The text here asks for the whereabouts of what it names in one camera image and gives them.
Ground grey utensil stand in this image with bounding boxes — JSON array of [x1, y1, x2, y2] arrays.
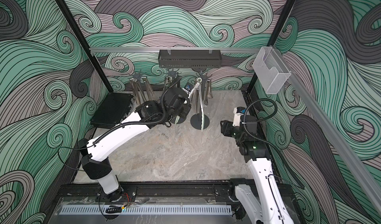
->
[[163, 68, 179, 91], [130, 72, 155, 106], [189, 70, 213, 131]]

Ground green tongs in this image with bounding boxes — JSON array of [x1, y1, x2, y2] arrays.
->
[[189, 78, 205, 131]]

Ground steel tongs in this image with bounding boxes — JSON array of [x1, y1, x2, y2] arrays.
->
[[206, 79, 213, 99], [130, 78, 145, 106], [191, 90, 200, 114], [142, 76, 155, 101]]

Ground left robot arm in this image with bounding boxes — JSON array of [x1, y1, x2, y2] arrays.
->
[[79, 87, 195, 202]]

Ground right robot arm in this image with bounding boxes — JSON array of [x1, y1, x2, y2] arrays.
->
[[220, 99, 294, 224]]

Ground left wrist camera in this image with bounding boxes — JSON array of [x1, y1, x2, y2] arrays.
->
[[183, 83, 193, 95]]

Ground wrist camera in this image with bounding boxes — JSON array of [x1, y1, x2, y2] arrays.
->
[[233, 107, 246, 127], [183, 83, 193, 95]]

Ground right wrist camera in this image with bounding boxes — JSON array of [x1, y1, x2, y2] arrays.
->
[[233, 107, 246, 127]]

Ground black wall shelf rack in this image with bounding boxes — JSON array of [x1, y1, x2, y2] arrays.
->
[[158, 49, 222, 69]]

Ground clear plastic wall bin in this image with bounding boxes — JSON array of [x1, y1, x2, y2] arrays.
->
[[253, 46, 291, 95]]

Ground aluminium rail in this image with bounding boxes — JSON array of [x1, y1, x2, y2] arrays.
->
[[89, 46, 263, 54]]

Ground white slotted cable duct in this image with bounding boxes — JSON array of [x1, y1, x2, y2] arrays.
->
[[58, 205, 233, 216]]

